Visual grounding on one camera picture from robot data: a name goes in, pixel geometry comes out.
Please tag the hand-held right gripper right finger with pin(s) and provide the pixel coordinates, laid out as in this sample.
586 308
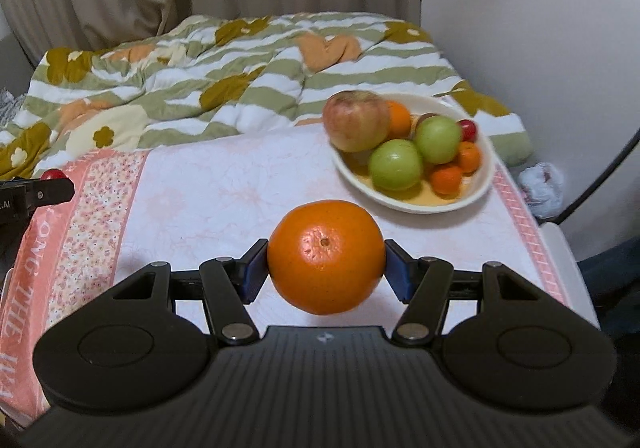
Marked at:
397 273

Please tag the pink floral printed cloth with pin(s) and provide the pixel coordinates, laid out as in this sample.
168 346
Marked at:
210 198

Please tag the small red tomato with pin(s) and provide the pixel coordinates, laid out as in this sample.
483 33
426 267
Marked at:
468 130
53 174

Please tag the medium orange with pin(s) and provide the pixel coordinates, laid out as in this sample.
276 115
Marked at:
400 121

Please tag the large red yellow apple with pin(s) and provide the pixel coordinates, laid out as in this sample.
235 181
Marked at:
355 121

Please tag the small mandarin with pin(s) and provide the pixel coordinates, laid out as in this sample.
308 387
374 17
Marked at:
446 179
470 157

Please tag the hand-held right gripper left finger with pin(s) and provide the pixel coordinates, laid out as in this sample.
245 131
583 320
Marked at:
256 273

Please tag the white plastic bag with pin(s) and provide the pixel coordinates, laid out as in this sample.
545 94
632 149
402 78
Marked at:
540 185

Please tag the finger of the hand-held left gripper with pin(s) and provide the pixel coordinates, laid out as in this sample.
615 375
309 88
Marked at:
50 192

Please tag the dark blue cloth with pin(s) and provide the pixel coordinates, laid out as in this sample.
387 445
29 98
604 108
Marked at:
612 283

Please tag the brown kiwi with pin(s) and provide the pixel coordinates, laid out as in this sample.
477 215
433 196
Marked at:
425 118

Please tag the large orange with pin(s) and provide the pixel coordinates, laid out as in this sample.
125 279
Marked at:
325 258

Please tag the big green apple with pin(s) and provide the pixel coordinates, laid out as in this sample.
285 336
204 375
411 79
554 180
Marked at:
396 167

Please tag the floral striped quilt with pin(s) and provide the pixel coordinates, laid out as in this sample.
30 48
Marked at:
200 73

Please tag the white oval bowl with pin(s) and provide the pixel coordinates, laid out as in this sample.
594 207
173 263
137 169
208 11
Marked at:
361 186

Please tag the grey patterned cloth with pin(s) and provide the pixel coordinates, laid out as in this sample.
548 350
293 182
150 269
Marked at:
10 106

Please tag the small green apple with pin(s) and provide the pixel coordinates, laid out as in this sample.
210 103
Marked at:
438 141

